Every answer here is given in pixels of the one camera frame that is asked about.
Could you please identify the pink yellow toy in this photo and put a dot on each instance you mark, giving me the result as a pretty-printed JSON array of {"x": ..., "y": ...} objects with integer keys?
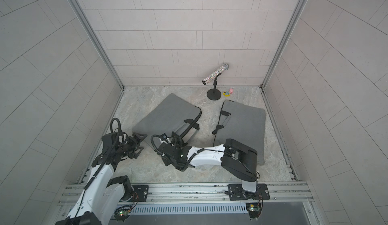
[{"x": 228, "y": 93}]

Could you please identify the grey laptop bag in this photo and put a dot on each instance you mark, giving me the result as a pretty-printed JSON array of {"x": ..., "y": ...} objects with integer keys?
[
  {"x": 244, "y": 124},
  {"x": 173, "y": 117}
]

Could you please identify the circuit board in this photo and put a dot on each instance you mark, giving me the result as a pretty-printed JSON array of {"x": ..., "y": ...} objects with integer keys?
[
  {"x": 122, "y": 213},
  {"x": 254, "y": 210}
]

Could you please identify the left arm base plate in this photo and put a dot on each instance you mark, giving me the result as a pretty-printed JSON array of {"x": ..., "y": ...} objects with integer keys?
[{"x": 139, "y": 194}]

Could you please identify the right circuit board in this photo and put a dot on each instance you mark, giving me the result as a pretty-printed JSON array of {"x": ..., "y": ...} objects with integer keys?
[{"x": 254, "y": 210}]

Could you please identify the black microphone stand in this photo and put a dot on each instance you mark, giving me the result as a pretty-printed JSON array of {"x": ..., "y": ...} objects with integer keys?
[{"x": 214, "y": 94}]

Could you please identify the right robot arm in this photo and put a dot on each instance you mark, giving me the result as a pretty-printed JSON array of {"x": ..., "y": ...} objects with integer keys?
[{"x": 235, "y": 157}]

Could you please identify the aluminium mounting rail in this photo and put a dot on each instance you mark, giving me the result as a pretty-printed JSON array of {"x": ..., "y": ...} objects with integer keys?
[{"x": 196, "y": 193}]

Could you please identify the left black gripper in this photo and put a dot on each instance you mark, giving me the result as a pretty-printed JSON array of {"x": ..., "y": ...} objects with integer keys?
[{"x": 135, "y": 143}]

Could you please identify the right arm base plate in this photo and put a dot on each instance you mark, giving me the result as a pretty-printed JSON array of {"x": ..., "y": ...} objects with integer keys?
[{"x": 237, "y": 193}]

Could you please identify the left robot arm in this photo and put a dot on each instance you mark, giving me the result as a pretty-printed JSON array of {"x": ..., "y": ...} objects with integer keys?
[{"x": 104, "y": 195}]

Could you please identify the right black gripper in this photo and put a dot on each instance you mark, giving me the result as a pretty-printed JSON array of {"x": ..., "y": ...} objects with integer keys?
[{"x": 164, "y": 161}]

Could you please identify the glitter microphone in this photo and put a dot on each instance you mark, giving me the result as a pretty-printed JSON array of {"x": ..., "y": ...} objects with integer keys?
[{"x": 215, "y": 74}]

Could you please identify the left circuit board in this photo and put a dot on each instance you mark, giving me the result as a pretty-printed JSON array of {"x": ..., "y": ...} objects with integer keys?
[{"x": 122, "y": 213}]

